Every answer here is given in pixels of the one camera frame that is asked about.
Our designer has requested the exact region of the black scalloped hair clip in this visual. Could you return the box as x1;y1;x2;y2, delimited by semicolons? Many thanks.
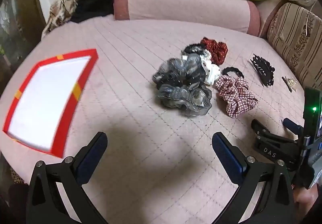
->
250;54;275;87

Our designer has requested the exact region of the white cord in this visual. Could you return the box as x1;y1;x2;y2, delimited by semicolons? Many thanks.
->
304;3;316;37

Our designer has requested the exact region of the black lace scrunchie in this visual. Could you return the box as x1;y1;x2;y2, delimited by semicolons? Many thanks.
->
181;43;209;57

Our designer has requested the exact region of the gold hair clip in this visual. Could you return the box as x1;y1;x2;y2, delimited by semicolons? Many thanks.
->
282;76;298;93

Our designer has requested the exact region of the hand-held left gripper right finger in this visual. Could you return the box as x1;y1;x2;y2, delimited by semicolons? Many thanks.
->
212;132;295;224

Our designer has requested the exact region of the grey sheer scrunchie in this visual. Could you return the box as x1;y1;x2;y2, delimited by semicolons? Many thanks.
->
157;82;213;117
152;53;207;89

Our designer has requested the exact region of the leopard print cloth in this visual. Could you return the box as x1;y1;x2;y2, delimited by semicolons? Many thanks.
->
41;0;80;40

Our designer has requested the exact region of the black wavy hair tie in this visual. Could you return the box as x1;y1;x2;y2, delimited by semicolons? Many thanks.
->
221;67;244;80

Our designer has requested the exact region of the striped floral cushion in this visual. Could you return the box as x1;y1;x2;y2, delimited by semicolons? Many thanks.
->
267;2;322;89

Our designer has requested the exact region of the red dotted scrunchie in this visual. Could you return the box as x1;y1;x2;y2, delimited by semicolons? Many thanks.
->
200;37;228;65

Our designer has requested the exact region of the red plaid scrunchie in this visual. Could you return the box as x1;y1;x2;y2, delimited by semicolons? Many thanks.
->
216;75;259;119

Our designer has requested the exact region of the pink quilted bed cover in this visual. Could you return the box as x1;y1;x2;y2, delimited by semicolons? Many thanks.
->
0;16;310;224

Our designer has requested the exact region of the pink bolster pillow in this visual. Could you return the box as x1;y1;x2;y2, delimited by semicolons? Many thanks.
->
113;0;261;37

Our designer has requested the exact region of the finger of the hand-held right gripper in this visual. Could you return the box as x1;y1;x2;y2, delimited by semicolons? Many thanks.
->
283;118;304;137
252;119;301;172

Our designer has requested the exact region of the white dotted scrunchie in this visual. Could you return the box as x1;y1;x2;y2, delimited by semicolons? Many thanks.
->
182;54;222;86

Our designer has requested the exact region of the person's right hand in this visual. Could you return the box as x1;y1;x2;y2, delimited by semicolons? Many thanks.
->
293;184;322;212

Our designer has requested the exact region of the red box with white inside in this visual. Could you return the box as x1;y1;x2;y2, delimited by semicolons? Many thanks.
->
2;49;98;158

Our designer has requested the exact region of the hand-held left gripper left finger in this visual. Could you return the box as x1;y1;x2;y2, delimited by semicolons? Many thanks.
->
26;132;108;224

